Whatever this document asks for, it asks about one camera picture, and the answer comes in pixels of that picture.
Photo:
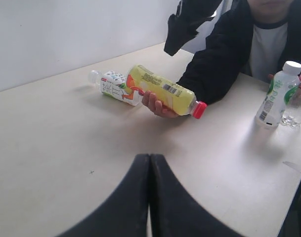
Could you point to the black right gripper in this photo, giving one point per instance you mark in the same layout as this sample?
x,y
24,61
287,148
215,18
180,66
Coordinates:
x,y
183,25

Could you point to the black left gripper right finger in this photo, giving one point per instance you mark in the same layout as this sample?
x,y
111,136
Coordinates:
x,y
174,212

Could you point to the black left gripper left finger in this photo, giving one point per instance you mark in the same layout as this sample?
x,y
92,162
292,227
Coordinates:
x,y
124,213

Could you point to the yellow juice bottle red cap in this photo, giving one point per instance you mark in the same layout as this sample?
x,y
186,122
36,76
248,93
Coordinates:
x,y
173,96

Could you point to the white tea bottle colourful label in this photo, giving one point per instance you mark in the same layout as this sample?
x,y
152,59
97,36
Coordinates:
x,y
117,86

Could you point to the white bottle green label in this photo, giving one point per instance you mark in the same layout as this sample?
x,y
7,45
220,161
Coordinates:
x,y
282,88

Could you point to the clear red-label cola bottle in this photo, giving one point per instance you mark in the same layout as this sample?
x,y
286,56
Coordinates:
x,y
292,114

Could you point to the black jacket sleeve forearm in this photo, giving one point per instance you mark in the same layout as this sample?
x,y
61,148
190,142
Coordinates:
x,y
212,71

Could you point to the person torso white shirt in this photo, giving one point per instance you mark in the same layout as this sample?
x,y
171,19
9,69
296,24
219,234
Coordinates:
x,y
276,35

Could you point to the person's open right hand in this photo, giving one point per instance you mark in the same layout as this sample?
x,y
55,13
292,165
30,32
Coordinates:
x,y
156,106

